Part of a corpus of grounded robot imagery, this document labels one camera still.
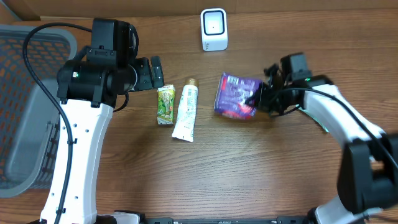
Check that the teal snack packet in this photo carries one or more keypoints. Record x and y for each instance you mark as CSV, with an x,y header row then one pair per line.
x,y
319,123

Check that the white tube gold cap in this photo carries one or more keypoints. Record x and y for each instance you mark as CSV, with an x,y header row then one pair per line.
x,y
187,111

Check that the purple snack packet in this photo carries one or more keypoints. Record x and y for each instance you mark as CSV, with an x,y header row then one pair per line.
x,y
232,94

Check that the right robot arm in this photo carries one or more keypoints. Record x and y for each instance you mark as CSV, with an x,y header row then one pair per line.
x,y
367,179

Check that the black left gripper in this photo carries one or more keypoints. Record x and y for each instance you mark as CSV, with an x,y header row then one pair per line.
x,y
145,74

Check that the grey plastic basket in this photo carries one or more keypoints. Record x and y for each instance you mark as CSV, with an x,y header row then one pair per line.
x,y
29,121

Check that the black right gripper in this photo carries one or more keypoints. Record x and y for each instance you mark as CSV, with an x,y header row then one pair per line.
x,y
262,102

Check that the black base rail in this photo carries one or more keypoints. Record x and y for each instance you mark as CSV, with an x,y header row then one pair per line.
x,y
278,220

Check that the green juice carton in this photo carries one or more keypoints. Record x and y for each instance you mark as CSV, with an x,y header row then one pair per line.
x,y
165,109

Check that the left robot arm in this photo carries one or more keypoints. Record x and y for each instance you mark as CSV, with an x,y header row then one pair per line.
x,y
88,87

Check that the white barcode scanner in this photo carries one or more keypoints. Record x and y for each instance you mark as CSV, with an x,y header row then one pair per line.
x,y
214,29

